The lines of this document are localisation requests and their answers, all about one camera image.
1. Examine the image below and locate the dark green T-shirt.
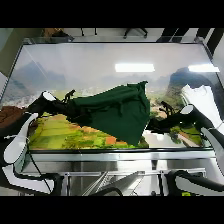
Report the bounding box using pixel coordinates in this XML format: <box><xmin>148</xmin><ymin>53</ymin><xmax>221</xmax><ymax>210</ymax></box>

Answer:
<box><xmin>65</xmin><ymin>80</ymin><xmax>152</xmax><ymax>147</ymax></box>

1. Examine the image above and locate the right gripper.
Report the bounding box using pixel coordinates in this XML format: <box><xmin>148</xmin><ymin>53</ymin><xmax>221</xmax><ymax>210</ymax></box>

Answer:
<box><xmin>145</xmin><ymin>117</ymin><xmax>170</xmax><ymax>135</ymax></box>

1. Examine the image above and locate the brown garment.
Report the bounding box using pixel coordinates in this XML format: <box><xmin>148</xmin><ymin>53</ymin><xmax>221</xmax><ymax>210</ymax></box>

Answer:
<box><xmin>0</xmin><ymin>105</ymin><xmax>27</xmax><ymax>125</ymax></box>

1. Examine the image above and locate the silver frame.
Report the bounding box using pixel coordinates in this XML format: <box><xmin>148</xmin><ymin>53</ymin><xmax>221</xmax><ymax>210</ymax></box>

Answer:
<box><xmin>19</xmin><ymin>148</ymin><xmax>224</xmax><ymax>197</ymax></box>

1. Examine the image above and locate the black cable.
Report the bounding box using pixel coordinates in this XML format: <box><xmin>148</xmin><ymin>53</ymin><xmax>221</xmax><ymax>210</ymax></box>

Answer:
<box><xmin>27</xmin><ymin>149</ymin><xmax>56</xmax><ymax>195</ymax></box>

